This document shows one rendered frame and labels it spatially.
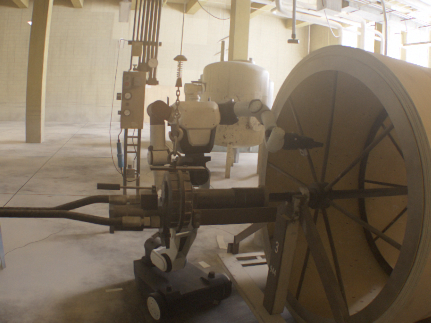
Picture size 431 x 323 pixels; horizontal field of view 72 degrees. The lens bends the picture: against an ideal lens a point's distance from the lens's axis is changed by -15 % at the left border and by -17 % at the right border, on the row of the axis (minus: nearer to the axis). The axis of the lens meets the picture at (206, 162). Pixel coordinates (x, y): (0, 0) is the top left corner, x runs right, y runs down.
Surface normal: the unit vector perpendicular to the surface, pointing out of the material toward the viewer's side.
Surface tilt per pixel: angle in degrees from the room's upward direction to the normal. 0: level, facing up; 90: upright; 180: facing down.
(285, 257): 90
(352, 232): 49
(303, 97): 136
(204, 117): 83
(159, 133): 83
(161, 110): 83
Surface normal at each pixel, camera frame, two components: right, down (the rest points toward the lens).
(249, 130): 0.41, 0.19
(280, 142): 0.18, 0.71
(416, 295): 0.23, 0.44
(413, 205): -0.97, -0.01
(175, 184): 0.22, -0.60
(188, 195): 0.42, -0.25
